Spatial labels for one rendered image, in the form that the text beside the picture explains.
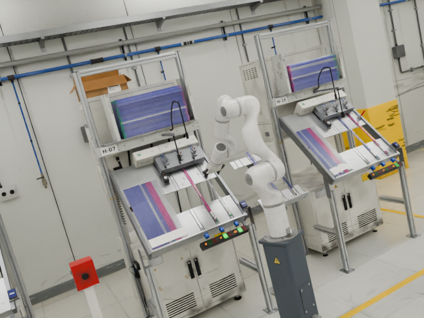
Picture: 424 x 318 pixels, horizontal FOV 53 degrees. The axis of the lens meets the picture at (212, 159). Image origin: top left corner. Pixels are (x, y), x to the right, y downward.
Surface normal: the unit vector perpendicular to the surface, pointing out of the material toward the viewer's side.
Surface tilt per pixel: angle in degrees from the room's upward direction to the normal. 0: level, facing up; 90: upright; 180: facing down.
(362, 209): 90
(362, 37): 90
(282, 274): 90
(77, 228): 90
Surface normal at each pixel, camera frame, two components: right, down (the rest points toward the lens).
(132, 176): 0.11, -0.68
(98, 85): 0.42, -0.14
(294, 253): 0.69, -0.06
